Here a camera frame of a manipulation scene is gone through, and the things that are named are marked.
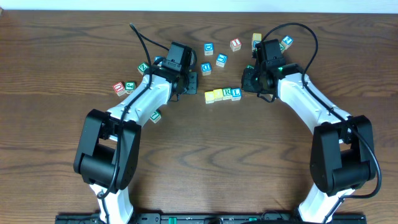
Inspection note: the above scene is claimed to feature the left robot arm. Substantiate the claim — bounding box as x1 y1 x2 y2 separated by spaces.
73 42 198 223

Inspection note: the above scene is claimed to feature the green R block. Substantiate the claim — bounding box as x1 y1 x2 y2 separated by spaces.
222 88 232 100

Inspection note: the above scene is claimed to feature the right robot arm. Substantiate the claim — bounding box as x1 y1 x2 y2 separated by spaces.
242 39 381 223

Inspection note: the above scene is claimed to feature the blue D block upper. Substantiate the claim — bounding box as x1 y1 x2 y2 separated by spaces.
203 42 214 55

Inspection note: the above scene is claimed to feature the red U block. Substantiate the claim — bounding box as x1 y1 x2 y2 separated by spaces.
113 82 126 96

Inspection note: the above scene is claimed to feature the green N block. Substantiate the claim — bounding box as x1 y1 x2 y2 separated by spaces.
279 43 285 53

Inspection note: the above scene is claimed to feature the blue 2 block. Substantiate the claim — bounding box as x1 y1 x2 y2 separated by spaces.
281 35 294 49

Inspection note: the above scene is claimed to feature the green 7 block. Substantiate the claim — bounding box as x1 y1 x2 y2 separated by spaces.
150 110 162 123

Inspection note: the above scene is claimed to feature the yellow block top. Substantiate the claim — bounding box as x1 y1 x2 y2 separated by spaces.
252 33 262 41

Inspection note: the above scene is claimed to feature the blue X block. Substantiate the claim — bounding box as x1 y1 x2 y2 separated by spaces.
252 40 258 51

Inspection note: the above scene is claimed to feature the yellow C block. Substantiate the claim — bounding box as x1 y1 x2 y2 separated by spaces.
205 91 215 104

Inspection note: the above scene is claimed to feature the blue L block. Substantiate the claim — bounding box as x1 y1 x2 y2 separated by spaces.
231 88 242 101

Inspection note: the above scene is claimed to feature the blue d block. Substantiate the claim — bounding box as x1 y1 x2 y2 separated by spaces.
203 42 214 55
201 62 212 76

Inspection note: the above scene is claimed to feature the yellow O block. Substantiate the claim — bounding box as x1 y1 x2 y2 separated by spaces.
213 89 223 101

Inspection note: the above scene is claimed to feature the blue D block lower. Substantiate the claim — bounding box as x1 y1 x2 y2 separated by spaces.
201 62 212 76

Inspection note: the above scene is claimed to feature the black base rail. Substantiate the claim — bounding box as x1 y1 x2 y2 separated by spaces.
55 212 368 224

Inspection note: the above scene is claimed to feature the green J block left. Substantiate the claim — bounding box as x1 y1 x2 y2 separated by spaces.
125 82 136 94

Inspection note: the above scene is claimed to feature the red I block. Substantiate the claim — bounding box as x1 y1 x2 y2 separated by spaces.
230 38 242 52

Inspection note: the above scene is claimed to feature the green Z block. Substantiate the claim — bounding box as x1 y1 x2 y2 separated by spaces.
137 62 149 76

